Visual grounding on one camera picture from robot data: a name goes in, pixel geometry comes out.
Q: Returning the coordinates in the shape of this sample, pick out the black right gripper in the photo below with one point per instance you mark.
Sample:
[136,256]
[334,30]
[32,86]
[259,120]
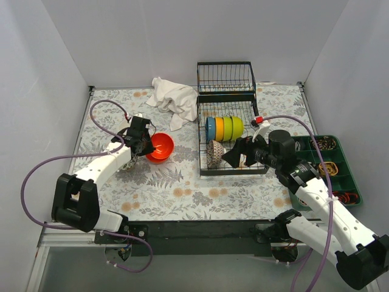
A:
[250,149]

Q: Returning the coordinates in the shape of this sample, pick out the dark patterned bowl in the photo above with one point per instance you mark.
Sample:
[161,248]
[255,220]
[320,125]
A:
[214,152]

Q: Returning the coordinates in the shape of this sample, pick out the floral table mat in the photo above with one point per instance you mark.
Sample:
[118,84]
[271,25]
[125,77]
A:
[173,190]

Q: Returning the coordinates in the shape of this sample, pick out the pink patterned bowl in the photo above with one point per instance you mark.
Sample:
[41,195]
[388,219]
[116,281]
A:
[130,164]

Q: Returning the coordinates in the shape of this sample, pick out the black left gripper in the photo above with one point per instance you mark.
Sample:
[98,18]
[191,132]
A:
[142,146]

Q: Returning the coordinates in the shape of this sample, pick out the blue bowl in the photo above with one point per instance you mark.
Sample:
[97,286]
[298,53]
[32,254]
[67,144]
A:
[210,128]

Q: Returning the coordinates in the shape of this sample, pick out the green compartment tray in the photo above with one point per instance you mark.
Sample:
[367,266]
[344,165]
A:
[343,184]

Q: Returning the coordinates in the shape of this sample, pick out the yellow orange bowl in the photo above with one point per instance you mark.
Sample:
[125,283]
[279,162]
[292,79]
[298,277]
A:
[219,135]

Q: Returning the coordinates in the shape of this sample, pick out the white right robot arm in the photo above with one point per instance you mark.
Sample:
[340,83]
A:
[359,254]

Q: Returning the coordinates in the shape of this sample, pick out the crumpled white cloth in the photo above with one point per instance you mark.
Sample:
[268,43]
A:
[177,98]

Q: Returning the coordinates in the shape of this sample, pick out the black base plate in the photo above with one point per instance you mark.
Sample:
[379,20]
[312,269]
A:
[202,237]

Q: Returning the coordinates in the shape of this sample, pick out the lime green bowl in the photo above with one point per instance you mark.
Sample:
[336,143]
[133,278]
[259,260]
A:
[228,128]
[238,128]

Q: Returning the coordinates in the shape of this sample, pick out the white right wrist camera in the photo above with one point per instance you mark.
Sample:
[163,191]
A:
[261,132]

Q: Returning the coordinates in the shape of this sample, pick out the black wire basket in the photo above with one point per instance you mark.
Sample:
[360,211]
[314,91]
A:
[225,77]

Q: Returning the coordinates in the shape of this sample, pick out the black wire dish rack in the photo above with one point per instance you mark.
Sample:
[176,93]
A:
[243,106]

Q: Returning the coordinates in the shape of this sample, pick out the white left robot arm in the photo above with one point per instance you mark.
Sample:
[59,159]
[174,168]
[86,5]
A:
[76,202]

